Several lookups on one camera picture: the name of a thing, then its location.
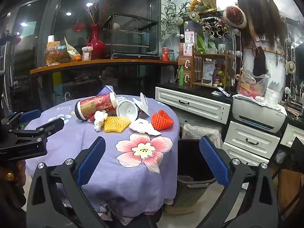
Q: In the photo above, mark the white paper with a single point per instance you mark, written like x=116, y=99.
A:
x=142, y=125

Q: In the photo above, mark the black hair bundle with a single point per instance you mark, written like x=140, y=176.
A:
x=259, y=61

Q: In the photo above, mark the clear plastic jar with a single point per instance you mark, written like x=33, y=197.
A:
x=87, y=53

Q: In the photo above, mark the white printed packet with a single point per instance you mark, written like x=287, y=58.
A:
x=208, y=72

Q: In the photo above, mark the bin with white liner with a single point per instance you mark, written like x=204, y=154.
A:
x=201, y=130

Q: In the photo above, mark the red foam fruit net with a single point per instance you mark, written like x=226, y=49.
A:
x=162, y=121

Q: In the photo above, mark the purple snack packet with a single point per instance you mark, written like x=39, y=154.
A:
x=106, y=90

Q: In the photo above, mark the wooden counter shelf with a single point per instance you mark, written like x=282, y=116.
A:
x=95, y=64

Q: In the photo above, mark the white tissue roll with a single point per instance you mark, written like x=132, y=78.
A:
x=272, y=97

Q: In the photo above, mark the wide white drawer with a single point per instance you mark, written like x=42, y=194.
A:
x=190, y=104

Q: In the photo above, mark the glass cup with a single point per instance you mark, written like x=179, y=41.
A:
x=221, y=48

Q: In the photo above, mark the green leafy plant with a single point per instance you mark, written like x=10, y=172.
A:
x=169, y=16

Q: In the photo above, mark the white printer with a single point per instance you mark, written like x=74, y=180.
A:
x=256, y=114

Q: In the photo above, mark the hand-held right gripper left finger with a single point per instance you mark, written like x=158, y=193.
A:
x=91, y=163

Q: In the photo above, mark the red tin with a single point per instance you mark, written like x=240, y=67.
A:
x=165, y=54

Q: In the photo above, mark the person's left hand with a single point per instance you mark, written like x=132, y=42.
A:
x=8, y=174

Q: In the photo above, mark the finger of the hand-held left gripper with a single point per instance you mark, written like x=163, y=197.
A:
x=53, y=124
x=29, y=115

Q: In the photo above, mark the glass teapot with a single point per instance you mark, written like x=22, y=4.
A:
x=211, y=50

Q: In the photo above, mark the red patterned paper cup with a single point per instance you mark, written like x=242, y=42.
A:
x=97, y=105

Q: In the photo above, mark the wooden rack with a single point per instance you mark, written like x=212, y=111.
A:
x=211, y=55

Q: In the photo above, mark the makeup brushes bundle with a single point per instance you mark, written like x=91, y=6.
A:
x=297, y=92

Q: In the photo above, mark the yellow foam fruit net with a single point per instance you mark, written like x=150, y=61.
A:
x=116, y=124

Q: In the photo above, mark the yellow flower bouquet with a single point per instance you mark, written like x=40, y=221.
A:
x=199, y=2

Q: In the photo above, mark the brown printed box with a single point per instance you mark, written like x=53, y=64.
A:
x=188, y=79
x=187, y=63

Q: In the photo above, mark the white face mask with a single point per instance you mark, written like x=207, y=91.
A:
x=142, y=102

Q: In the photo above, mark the green bottle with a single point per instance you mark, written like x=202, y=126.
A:
x=182, y=76

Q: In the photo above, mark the glass display case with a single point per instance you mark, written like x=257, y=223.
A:
x=133, y=35

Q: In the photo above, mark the gold glass bowl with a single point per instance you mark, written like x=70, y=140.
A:
x=54, y=54

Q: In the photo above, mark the clear plastic bag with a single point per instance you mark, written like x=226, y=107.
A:
x=249, y=86

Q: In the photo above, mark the white hair tool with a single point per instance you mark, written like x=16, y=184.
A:
x=223, y=92

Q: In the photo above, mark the dark trash bin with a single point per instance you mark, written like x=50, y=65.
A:
x=192, y=161

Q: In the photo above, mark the purple floral tablecloth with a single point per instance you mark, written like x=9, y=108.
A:
x=133, y=182

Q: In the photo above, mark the dried twigs bunch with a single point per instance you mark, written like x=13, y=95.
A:
x=93, y=11

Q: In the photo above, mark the red fur-trimmed hat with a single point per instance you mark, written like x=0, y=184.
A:
x=235, y=16

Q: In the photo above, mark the ornate beaded headdress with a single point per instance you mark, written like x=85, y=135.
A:
x=213, y=27

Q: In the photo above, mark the orange box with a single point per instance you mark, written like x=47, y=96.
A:
x=52, y=43

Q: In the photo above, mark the pink printed box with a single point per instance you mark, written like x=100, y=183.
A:
x=190, y=37
x=189, y=49

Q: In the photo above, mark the teal tin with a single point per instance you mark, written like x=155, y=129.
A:
x=171, y=55

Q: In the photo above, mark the white round container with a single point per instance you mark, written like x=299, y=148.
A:
x=127, y=110

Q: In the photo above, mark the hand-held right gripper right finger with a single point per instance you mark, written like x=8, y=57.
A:
x=215, y=163

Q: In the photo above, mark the hanging hair extensions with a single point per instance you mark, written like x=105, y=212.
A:
x=258, y=16

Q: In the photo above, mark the gold paper snack bag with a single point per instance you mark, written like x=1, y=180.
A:
x=71, y=51

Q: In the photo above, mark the vanity mirror with bulbs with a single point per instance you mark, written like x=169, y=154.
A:
x=229, y=42
x=298, y=59

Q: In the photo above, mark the red vase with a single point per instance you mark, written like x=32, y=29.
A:
x=96, y=47

